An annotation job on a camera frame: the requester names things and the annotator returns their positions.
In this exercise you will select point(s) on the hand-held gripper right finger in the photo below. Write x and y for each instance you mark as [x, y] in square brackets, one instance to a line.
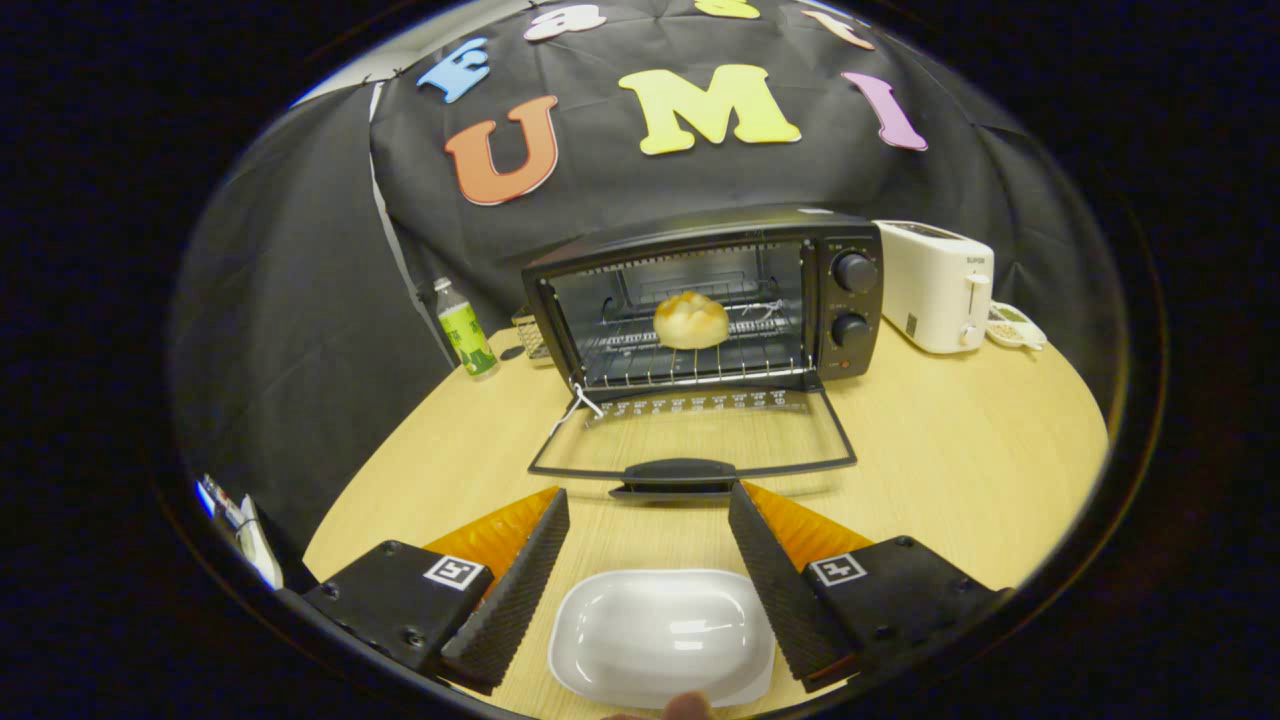
[775, 590]

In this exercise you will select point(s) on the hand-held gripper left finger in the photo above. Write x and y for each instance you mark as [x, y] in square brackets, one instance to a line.
[515, 590]

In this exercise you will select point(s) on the golden bread roll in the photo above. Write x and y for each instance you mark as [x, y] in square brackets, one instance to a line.
[690, 322]

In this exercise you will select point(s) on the black toaster oven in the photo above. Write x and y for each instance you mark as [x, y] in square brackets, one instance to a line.
[845, 300]

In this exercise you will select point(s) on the white pop-up toaster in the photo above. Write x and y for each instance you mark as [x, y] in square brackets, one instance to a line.
[930, 290]

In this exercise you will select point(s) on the white plate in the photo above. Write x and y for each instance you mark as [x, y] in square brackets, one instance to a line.
[660, 630]

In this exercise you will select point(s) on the green label drink bottle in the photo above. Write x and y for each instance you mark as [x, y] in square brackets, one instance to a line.
[465, 335]

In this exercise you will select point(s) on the divided white snack dish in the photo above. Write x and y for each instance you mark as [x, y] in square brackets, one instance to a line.
[1015, 330]

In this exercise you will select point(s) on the black backdrop cloth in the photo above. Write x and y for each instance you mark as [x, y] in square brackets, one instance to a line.
[600, 220]

